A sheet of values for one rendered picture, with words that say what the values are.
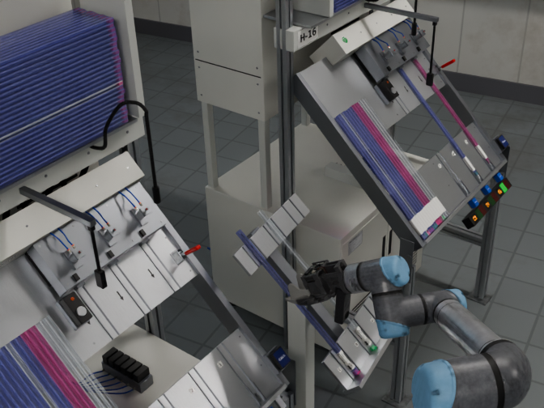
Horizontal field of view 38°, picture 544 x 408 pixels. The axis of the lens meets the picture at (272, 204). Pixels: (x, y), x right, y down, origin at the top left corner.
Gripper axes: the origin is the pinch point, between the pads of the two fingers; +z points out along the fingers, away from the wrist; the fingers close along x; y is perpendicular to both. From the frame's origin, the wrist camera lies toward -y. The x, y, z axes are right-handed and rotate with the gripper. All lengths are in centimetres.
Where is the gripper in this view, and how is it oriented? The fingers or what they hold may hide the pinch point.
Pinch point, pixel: (293, 297)
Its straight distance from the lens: 212.1
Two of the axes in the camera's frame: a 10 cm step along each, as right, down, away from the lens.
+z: -7.5, 2.2, 6.2
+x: -4.7, 4.8, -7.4
